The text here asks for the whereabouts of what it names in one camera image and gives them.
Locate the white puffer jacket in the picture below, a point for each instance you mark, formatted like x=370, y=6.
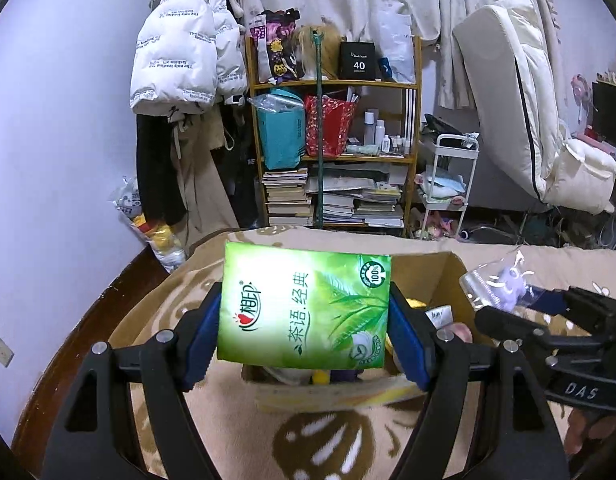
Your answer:
x=188, y=58

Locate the white rolling cart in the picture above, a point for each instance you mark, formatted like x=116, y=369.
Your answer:
x=445, y=186

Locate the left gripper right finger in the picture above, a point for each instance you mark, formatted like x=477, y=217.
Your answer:
x=514, y=436

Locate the yellow plush toy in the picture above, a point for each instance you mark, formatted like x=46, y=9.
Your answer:
x=416, y=304

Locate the leaning cream mattress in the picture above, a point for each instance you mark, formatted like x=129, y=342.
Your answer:
x=510, y=75

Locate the open cardboard box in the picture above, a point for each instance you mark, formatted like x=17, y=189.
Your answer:
x=359, y=326

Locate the wooden shelf unit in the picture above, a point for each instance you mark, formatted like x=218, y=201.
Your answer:
x=410, y=119

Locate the teal bag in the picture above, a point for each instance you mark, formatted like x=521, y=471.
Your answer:
x=281, y=121

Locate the clear bag with purple toy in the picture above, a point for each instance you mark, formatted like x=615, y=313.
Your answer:
x=505, y=284

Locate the beige hanging trousers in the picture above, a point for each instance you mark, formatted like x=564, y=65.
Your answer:
x=207, y=209

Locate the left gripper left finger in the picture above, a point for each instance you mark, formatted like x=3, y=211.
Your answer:
x=95, y=436

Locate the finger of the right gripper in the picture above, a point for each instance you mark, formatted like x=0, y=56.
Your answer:
x=502, y=326
x=550, y=302

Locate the red patterned bag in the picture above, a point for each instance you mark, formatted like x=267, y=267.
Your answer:
x=337, y=119

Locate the person's right hand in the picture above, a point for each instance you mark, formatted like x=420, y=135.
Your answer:
x=589, y=426

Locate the black hanging garment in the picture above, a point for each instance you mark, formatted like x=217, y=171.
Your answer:
x=157, y=178

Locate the stack of books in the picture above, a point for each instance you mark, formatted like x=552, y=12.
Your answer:
x=287, y=201

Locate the green pole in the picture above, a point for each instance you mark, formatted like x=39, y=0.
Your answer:
x=317, y=39

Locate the purple haired plush doll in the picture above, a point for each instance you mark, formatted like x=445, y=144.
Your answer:
x=344, y=376

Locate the black box marked 40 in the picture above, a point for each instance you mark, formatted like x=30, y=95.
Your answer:
x=357, y=60

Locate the upper wall socket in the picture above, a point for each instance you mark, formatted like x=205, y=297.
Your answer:
x=6, y=354

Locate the beige patterned carpet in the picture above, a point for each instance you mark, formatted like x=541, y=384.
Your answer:
x=246, y=442

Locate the plastic bag with toys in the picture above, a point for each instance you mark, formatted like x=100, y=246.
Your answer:
x=156, y=234

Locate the white fluffy pompom keychain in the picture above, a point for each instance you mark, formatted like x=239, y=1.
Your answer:
x=298, y=376

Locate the green tissue pack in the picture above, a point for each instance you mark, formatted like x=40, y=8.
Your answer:
x=268, y=314

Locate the pink swirl roll plush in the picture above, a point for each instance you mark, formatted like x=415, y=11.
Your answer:
x=462, y=331

